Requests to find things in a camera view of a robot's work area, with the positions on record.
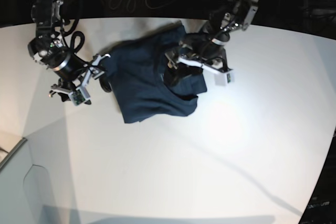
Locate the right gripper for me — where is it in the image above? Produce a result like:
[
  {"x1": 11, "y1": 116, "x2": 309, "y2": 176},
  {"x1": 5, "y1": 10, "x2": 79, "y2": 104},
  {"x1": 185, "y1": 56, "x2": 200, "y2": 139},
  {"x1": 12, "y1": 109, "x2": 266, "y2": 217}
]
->
[{"x1": 49, "y1": 54, "x2": 112, "y2": 105}]

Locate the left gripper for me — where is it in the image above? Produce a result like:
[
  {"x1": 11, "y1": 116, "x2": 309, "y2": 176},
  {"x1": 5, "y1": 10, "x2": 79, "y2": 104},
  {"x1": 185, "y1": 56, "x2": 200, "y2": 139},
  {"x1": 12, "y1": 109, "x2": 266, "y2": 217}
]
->
[{"x1": 163, "y1": 37, "x2": 231, "y2": 87}]

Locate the dark blue t-shirt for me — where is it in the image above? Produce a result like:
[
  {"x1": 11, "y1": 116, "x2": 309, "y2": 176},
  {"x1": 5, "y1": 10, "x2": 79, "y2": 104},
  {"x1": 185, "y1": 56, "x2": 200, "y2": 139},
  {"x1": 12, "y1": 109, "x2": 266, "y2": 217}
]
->
[{"x1": 102, "y1": 24, "x2": 207, "y2": 124}]

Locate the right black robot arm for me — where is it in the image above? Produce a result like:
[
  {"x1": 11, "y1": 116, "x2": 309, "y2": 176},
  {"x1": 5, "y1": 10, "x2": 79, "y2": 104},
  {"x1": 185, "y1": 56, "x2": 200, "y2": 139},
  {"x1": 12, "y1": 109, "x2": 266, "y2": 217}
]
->
[{"x1": 27, "y1": 0, "x2": 110, "y2": 106}]

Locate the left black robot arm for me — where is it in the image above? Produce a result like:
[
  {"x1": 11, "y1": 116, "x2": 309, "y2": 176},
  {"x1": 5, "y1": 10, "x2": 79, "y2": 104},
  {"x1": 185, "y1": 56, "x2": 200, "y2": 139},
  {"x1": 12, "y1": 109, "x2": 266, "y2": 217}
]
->
[{"x1": 163, "y1": 0, "x2": 259, "y2": 87}]

